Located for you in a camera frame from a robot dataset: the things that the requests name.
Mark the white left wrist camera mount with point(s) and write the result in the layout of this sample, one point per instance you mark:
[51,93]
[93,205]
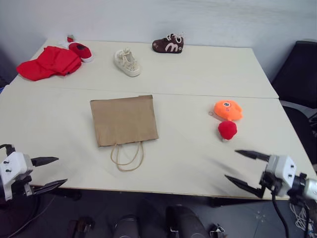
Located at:
[13,167]

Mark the black rounded shape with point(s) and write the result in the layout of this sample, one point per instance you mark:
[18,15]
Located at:
[184,221]

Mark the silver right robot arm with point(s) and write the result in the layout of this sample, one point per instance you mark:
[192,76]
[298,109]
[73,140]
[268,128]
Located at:
[310,188]

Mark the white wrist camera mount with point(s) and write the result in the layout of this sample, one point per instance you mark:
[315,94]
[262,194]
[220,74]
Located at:
[13,167]
[282,167]

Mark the red cloth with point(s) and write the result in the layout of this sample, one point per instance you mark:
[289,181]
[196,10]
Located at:
[49,64]

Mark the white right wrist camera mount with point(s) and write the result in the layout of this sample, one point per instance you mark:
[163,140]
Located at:
[282,167]

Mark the orange plush toy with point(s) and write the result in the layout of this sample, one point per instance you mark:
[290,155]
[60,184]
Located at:
[227,109]

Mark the red baby shoe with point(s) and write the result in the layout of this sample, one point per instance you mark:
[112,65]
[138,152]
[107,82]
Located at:
[81,50]

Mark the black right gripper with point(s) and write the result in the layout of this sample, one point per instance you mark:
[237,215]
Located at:
[270,182]

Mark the small red green toy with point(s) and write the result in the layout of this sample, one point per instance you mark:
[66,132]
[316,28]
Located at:
[71,38]

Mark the black office chair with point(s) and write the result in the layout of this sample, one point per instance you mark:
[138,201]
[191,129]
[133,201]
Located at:
[297,74]

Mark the cream baby shoe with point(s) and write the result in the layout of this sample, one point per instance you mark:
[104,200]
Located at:
[126,63]

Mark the dark grey rounded shape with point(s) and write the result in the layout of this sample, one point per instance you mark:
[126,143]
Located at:
[126,226]

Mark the brown baby shoe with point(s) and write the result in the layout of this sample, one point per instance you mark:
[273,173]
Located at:
[167,45]

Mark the red plush ball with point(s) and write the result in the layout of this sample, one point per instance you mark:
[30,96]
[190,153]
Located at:
[227,130]

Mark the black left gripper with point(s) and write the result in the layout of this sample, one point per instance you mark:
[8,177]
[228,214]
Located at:
[21,185]

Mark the brown paper bag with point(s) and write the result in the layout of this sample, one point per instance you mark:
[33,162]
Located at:
[123,121]

